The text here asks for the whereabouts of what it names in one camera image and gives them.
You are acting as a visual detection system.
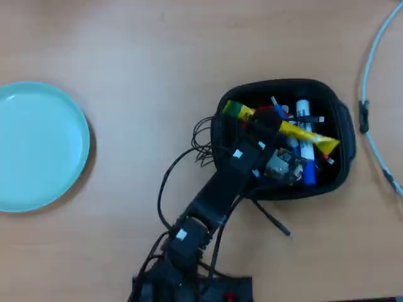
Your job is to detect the short black white-tipped cable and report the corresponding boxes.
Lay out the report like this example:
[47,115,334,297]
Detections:
[283,115,326,125]

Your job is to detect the white cable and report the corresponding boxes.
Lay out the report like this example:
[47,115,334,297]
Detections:
[360,1,403,196]

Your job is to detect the light blue plate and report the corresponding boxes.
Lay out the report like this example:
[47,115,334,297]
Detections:
[0,81,91,213]

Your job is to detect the black plastic tray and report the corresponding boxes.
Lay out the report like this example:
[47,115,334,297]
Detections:
[210,78,357,201]

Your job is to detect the small wrist camera board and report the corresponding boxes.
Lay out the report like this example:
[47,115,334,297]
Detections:
[263,148,309,187]

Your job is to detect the blue white USB connector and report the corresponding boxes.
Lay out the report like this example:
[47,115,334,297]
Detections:
[270,96,290,119]

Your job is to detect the blue and white marker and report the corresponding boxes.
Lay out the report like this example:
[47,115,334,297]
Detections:
[295,99,317,187]

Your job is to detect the yellow instant coffee stick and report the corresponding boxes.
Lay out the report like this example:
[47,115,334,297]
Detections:
[222,99,342,156]

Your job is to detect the thick black camera cable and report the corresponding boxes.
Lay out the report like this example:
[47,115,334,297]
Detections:
[200,184,269,295]

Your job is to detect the thin black wires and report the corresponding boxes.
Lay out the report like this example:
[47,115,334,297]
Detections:
[127,115,221,302]

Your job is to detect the black cable with plug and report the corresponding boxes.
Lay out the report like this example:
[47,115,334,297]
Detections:
[251,199,292,238]

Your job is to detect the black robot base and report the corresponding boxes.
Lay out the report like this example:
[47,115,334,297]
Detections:
[131,276,254,302]

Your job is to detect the black cable connector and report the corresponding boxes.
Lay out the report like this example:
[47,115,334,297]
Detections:
[358,99,370,135]

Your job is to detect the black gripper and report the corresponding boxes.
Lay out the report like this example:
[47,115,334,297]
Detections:
[229,106,283,177]

